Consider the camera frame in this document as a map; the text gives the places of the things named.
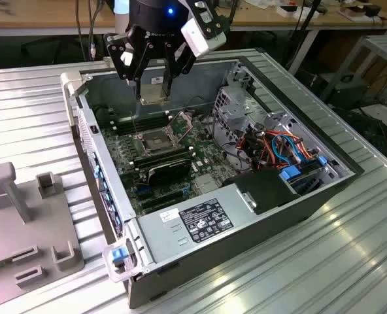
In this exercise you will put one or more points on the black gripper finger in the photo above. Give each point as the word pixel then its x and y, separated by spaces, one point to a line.
pixel 118 55
pixel 177 55

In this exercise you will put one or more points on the silver CPU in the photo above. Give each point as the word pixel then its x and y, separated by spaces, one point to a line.
pixel 152 93

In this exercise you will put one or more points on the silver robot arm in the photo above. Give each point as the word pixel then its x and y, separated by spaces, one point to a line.
pixel 121 16

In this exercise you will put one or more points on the black RAM slot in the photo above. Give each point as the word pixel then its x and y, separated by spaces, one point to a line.
pixel 164 156
pixel 141 117
pixel 142 120
pixel 144 127
pixel 142 124
pixel 165 163
pixel 164 159
pixel 164 153

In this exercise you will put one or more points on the CPU socket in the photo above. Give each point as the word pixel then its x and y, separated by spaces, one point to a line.
pixel 154 142

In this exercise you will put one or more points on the white case label sticker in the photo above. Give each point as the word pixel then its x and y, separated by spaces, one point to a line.
pixel 156 81

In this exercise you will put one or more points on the silver metal drive cage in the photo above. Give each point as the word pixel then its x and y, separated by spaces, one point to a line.
pixel 236 114

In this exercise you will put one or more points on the green motherboard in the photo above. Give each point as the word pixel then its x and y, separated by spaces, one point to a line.
pixel 200 144

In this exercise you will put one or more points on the wooden desk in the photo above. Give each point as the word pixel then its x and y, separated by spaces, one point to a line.
pixel 33 16

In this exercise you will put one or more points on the black expansion card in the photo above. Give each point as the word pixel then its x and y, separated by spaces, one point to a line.
pixel 169 173

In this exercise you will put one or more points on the silver chipset heatsink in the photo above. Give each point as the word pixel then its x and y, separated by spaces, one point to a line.
pixel 206 184

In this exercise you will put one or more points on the black plastic shroud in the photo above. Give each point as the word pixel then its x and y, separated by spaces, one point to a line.
pixel 262 189

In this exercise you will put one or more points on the blue disk carrier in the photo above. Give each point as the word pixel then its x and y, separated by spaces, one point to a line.
pixel 291 175

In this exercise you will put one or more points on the silver power supply unit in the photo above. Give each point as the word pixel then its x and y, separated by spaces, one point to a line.
pixel 167 235

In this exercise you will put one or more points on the open PC case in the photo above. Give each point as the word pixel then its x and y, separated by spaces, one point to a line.
pixel 213 255

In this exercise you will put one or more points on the grey parts rack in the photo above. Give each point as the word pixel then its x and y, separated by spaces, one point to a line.
pixel 17 235

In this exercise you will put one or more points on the metal slat table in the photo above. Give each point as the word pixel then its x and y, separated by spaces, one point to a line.
pixel 386 49

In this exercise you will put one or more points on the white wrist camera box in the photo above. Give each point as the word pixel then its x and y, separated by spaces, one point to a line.
pixel 200 37

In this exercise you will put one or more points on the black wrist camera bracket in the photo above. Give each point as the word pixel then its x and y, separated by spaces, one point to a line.
pixel 214 18

